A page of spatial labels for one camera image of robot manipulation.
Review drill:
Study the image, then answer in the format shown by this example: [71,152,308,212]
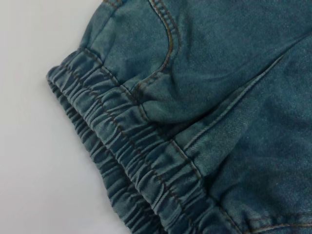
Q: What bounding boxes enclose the blue denim shorts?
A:
[45,0,312,234]

